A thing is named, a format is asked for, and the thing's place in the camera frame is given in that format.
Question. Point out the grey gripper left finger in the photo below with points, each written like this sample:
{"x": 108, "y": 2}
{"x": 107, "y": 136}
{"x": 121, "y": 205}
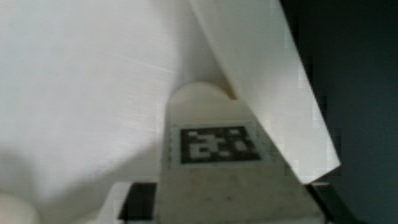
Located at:
{"x": 128, "y": 206}

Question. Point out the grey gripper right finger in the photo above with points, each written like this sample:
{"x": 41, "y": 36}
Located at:
{"x": 334, "y": 208}

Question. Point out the white table leg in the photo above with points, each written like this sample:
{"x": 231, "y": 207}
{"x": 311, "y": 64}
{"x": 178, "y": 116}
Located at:
{"x": 228, "y": 183}

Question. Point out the white square tabletop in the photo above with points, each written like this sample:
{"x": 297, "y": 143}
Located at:
{"x": 98, "y": 56}

